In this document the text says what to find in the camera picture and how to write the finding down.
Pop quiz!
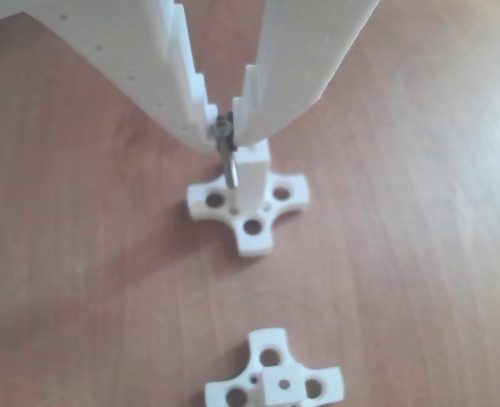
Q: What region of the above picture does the white cross-base post stand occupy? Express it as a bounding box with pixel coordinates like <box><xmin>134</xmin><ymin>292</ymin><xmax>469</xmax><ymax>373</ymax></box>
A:
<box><xmin>204</xmin><ymin>327</ymin><xmax>345</xmax><ymax>407</ymax></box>
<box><xmin>186</xmin><ymin>139</ymin><xmax>312</xmax><ymax>259</ymax></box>

